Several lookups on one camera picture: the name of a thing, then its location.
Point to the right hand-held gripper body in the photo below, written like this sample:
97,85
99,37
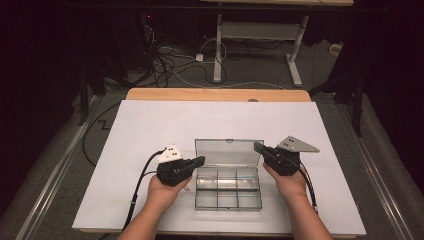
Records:
283,161

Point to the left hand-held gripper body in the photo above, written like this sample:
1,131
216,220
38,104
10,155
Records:
173,171

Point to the clear plastic compartment box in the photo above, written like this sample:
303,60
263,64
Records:
227,181

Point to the person's right hand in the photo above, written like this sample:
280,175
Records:
290,185

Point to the person's left hand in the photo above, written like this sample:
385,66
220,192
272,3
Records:
165,195

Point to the round brown table grommet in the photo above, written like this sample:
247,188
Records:
253,100

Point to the white table cover sheet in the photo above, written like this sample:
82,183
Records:
150,126

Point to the wooden table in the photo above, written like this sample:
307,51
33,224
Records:
200,94

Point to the black metal stand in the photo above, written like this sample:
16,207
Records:
358,106
83,100

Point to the white power adapter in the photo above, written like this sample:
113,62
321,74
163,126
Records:
199,57

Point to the white power strip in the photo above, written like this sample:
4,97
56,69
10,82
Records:
335,49

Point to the metal floor rail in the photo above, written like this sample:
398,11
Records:
56,180
376,170

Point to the white metal desk frame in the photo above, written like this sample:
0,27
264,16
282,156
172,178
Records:
256,30

